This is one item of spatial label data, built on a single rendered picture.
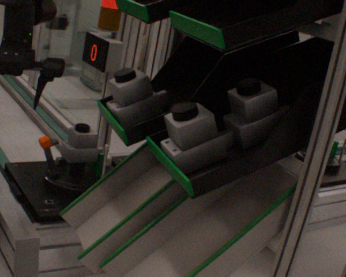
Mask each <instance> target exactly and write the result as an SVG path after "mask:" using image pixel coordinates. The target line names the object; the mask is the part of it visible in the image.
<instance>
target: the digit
mask: <svg viewBox="0 0 346 277"><path fill-rule="evenodd" d="M99 46H100V41H99V40H97V39H95V38H93V37H92V40H91V45H90V50H89V59H88V62H90V63H91V64H93V65H94V66H96V64H97V58H98V55H99Z"/></svg>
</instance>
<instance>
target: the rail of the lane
mask: <svg viewBox="0 0 346 277"><path fill-rule="evenodd" d="M21 202H22V195H21V193H20V191H19V189H18V188H17V186H16V185H15V183H14V182H10V183H9V185H8V183H7V181H6V180H5V178H4V176H3V175H2V173H1V172H0V262H1V264H2V266H3V268H4V270H5V272H6V274H7V276H8V277H38V273H39V271H38V269H39V259H40V258H39V253H40V238H41V237H40V235H39V233H38V232H37V230H36V229H35V227H34V225H33V224H32V222H31V221H30V219H29V217H28V216H27V215H26V213H25V211H24V209H23V208H22V206H21V204H20V203H21Z"/></svg>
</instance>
